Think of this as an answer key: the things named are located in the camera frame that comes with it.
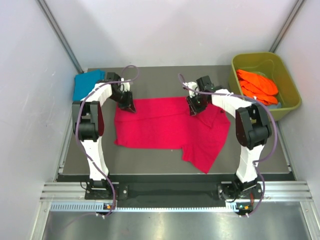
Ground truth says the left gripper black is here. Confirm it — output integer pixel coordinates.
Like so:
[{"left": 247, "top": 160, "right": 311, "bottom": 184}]
[{"left": 109, "top": 89, "right": 136, "bottom": 113}]

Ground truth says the red t shirt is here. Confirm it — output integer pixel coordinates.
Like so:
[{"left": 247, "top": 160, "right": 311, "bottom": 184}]
[{"left": 114, "top": 97, "right": 231, "bottom": 174}]

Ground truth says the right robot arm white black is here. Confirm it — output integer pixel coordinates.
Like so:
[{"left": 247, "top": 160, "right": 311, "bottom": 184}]
[{"left": 178, "top": 74, "right": 272, "bottom": 203}]

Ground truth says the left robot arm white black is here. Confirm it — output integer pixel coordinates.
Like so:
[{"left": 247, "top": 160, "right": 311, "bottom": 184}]
[{"left": 72, "top": 70, "right": 136, "bottom": 200}]

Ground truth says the folded blue t shirt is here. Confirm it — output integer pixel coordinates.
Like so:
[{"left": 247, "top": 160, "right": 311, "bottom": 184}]
[{"left": 72, "top": 69, "right": 106, "bottom": 101}]

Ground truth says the orange t shirt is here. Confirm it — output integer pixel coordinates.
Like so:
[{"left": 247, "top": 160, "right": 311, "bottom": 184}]
[{"left": 236, "top": 69, "right": 279, "bottom": 106}]

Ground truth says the grey blue t shirt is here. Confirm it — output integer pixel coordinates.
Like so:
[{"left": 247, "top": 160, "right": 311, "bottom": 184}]
[{"left": 267, "top": 102, "right": 282, "bottom": 110}]

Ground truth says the olive green plastic bin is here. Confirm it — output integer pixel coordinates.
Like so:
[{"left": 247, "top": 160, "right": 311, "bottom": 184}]
[{"left": 228, "top": 51, "right": 302, "bottom": 122}]

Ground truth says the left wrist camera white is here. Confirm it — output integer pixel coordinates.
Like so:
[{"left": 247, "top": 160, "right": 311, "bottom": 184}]
[{"left": 119, "top": 77, "right": 131, "bottom": 93}]

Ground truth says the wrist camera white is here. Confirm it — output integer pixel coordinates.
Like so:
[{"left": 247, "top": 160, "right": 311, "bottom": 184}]
[
  {"left": 184, "top": 81, "right": 198, "bottom": 99},
  {"left": 119, "top": 77, "right": 131, "bottom": 93}
]

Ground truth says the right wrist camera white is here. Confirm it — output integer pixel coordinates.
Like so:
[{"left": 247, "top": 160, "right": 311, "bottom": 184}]
[{"left": 184, "top": 81, "right": 198, "bottom": 99}]

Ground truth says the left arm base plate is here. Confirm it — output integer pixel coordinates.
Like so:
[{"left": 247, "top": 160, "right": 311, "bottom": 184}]
[{"left": 84, "top": 182, "right": 129, "bottom": 200}]

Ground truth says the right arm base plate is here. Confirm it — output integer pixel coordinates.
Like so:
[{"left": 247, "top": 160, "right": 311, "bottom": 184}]
[{"left": 217, "top": 181, "right": 263, "bottom": 202}]

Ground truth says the aluminium frame rail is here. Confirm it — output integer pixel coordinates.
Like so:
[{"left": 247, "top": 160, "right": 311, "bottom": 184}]
[{"left": 40, "top": 181, "right": 313, "bottom": 202}]

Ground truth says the slotted cable duct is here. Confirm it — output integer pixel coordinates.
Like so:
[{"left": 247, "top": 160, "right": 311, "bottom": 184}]
[{"left": 50, "top": 202, "right": 250, "bottom": 213}]

